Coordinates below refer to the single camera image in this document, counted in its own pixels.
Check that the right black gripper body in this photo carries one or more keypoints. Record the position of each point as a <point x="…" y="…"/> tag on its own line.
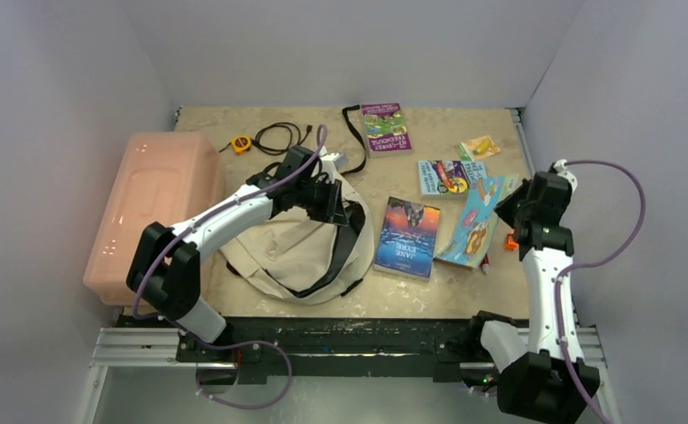
<point x="510" y="212"/>

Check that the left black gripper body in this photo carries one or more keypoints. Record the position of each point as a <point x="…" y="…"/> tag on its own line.
<point x="318" y="198"/>

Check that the colourful cartoon picture book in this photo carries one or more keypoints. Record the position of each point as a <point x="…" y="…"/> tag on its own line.
<point x="469" y="242"/>

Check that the beige canvas backpack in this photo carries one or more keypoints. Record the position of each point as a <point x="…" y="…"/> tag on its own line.
<point x="298" y="260"/>

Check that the Jane Eyre blue book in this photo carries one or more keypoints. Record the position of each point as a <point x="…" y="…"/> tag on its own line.
<point x="406" y="245"/>

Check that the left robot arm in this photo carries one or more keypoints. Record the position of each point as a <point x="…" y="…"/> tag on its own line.
<point x="165" y="269"/>

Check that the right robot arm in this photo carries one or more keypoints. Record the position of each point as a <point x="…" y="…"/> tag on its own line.
<point x="545" y="377"/>

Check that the orange small clip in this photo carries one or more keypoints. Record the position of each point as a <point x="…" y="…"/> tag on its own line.
<point x="510" y="243"/>

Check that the red marker pen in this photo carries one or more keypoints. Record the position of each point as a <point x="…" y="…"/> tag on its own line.
<point x="485" y="265"/>

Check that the banana picture card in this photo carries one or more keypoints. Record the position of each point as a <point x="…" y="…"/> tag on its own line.
<point x="477" y="149"/>

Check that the light blue Treehouse book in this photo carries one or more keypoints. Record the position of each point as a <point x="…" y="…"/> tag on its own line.
<point x="448" y="177"/>

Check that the purple Treehouse book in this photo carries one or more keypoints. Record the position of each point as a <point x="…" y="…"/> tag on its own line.
<point x="386" y="130"/>

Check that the yellow tape measure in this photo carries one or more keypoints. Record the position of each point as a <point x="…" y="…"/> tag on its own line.
<point x="241" y="144"/>

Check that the pink plastic storage box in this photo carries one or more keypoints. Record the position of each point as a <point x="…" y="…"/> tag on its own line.
<point x="163" y="177"/>

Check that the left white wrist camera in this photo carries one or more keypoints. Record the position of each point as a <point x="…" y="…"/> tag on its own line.
<point x="333" y="161"/>

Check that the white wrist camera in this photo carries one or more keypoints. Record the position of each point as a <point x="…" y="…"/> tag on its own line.
<point x="561" y="168"/>
<point x="333" y="161"/>

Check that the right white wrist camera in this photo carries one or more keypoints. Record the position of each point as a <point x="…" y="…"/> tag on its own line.
<point x="561" y="168"/>

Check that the black table front rail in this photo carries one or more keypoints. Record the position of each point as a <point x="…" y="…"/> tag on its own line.
<point x="438" y="349"/>

